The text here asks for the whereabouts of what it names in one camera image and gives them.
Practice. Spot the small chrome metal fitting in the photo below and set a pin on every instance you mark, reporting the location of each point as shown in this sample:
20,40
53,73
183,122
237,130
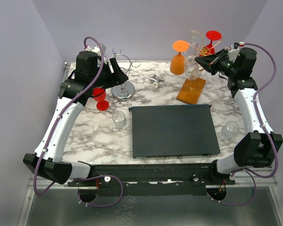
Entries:
154,78

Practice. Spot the clear glass on gold rack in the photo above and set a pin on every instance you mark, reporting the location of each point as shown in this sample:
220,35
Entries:
194,41

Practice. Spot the dark grey flat box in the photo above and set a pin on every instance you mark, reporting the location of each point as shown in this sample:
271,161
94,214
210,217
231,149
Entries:
173,131

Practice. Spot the clear textured wine glass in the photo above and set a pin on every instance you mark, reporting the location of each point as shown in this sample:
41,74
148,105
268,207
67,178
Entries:
191,68

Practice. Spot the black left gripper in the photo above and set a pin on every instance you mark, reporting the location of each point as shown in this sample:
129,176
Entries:
117,77

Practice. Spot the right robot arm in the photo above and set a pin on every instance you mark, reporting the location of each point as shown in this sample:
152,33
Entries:
257,152

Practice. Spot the clear ribbed wine glass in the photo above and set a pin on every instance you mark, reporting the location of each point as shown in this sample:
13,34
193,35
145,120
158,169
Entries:
119,119

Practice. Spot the orange plastic wine glass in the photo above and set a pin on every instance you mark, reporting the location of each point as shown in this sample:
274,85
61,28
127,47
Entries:
177,62

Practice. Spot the aluminium extrusion rail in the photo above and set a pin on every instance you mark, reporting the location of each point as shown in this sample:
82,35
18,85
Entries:
243,179

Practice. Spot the gold wire wooden-base rack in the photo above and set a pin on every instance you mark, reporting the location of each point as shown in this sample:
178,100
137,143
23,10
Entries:
192,89

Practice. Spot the red plastic wine glass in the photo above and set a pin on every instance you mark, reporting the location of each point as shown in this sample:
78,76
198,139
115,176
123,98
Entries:
215,38

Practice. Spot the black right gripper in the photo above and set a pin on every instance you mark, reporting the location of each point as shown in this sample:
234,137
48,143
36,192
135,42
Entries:
210,62

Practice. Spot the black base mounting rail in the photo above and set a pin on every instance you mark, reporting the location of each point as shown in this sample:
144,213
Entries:
153,179

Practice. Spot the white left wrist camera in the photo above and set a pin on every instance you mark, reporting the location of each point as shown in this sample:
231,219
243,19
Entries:
96,49

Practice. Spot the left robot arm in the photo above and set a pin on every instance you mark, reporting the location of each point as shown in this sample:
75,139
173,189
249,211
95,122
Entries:
46,160

